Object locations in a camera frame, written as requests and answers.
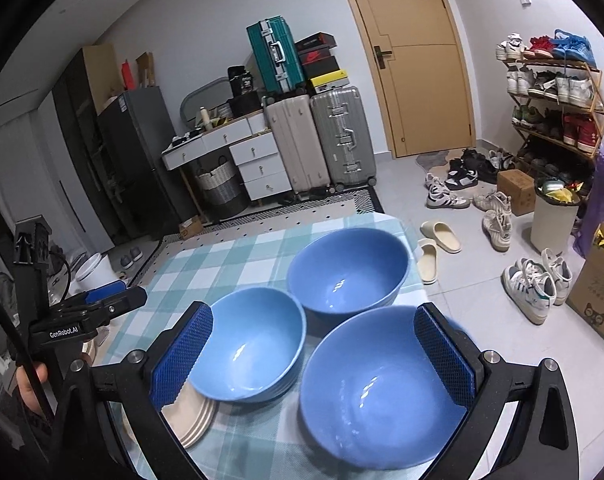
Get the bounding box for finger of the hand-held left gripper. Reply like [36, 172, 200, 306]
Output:
[64, 287, 149, 323]
[57, 281, 129, 312]

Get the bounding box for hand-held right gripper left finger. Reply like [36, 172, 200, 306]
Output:
[57, 301, 215, 480]

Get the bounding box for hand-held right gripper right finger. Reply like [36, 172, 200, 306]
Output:
[414, 304, 580, 480]

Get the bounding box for blue bowl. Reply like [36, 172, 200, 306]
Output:
[299, 305, 477, 471]
[287, 227, 411, 333]
[186, 287, 307, 404]

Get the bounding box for person's left hand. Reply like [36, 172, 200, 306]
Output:
[16, 361, 50, 418]

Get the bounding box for beige slipper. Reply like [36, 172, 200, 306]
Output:
[421, 220, 462, 254]
[416, 238, 440, 286]

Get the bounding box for small printed cardboard box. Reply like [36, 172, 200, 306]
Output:
[178, 216, 205, 238]

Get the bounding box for white curtain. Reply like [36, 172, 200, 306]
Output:
[0, 105, 108, 286]

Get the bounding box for group of scattered sneakers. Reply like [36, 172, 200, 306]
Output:
[426, 147, 575, 326]

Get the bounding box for tall dark cabinet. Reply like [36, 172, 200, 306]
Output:
[52, 75, 113, 251]

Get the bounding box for dark grey refrigerator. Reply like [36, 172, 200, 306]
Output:
[98, 85, 197, 246]

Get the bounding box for woven laundry basket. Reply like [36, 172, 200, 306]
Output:
[194, 157, 247, 221]

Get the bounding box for cat print cardboard box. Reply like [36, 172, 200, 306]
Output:
[566, 222, 604, 346]

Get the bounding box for white trash bin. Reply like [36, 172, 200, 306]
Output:
[530, 177, 581, 256]

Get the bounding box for patterned floor rug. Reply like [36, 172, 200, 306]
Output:
[162, 187, 385, 246]

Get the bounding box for plain brown cardboard box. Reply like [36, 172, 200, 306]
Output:
[496, 169, 537, 217]

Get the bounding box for grey door mat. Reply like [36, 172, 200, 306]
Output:
[414, 149, 462, 171]

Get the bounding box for white drawer desk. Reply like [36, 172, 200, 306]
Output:
[162, 110, 293, 206]

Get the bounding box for oval grey framed mirror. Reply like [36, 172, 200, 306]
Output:
[180, 77, 233, 123]

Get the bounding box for tan cardboard sheet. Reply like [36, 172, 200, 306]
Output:
[82, 42, 120, 106]

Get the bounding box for brown open cardboard box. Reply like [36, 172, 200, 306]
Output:
[134, 51, 155, 87]

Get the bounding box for purple plastic bag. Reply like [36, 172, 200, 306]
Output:
[574, 135, 604, 261]

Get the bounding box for black bag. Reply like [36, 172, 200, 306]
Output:
[228, 92, 263, 117]

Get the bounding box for beige suitcase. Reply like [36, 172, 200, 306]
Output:
[263, 92, 333, 201]

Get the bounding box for silver suitcase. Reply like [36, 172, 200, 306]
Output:
[309, 85, 377, 193]

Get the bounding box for black labelled box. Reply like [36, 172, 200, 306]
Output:
[227, 65, 257, 95]

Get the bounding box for wooden door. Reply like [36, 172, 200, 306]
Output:
[332, 0, 475, 158]

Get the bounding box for wooden shoe rack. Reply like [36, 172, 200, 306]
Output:
[502, 55, 604, 161]

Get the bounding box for teal suitcase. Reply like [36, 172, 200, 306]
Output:
[246, 17, 307, 96]

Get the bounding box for rows of shelved sneakers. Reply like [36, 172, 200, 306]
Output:
[496, 29, 602, 181]

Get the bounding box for yellow black shoe box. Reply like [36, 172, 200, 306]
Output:
[307, 71, 353, 95]

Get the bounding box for plain black shoe box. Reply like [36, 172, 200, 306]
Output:
[302, 57, 340, 81]

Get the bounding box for red logo shoe box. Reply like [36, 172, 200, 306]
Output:
[299, 50, 333, 68]

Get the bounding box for black red shoe box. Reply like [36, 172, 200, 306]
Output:
[294, 32, 335, 53]

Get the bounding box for black cable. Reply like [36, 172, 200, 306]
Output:
[46, 250, 73, 306]
[0, 277, 51, 416]

